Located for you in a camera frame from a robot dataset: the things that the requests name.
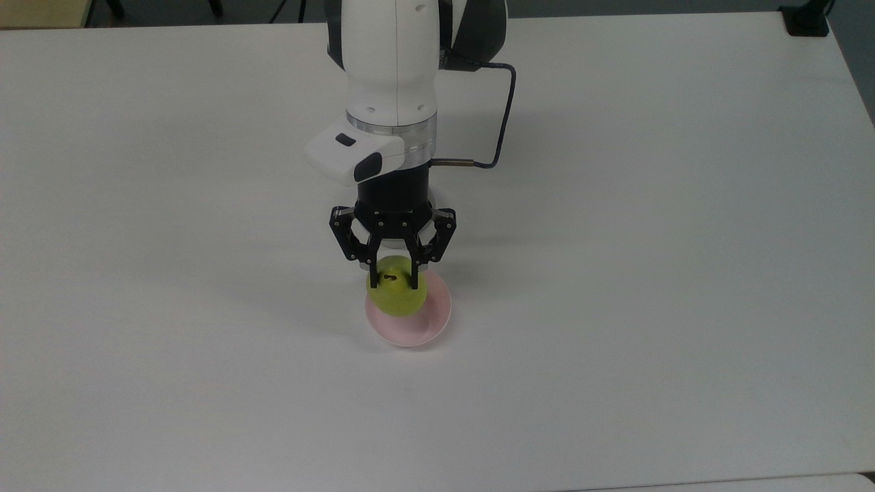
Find pink bowl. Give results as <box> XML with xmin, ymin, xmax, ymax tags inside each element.
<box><xmin>364</xmin><ymin>273</ymin><xmax>453</xmax><ymax>348</ymax></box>

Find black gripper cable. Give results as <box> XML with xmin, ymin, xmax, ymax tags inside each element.
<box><xmin>429</xmin><ymin>52</ymin><xmax>517</xmax><ymax>172</ymax></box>

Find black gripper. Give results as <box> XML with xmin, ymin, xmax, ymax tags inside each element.
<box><xmin>329</xmin><ymin>162</ymin><xmax>457</xmax><ymax>290</ymax></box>

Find green apple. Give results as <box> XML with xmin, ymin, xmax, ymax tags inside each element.
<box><xmin>366</xmin><ymin>256</ymin><xmax>430</xmax><ymax>317</ymax></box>

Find black tripod legs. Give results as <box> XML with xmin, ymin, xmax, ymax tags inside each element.
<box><xmin>269</xmin><ymin>0</ymin><xmax>310</xmax><ymax>24</ymax></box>

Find light wooden furniture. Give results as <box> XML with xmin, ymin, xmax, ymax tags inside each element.
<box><xmin>0</xmin><ymin>0</ymin><xmax>94</xmax><ymax>29</ymax></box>

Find black table clamp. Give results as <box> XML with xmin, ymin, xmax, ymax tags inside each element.
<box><xmin>779</xmin><ymin>0</ymin><xmax>835</xmax><ymax>38</ymax></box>

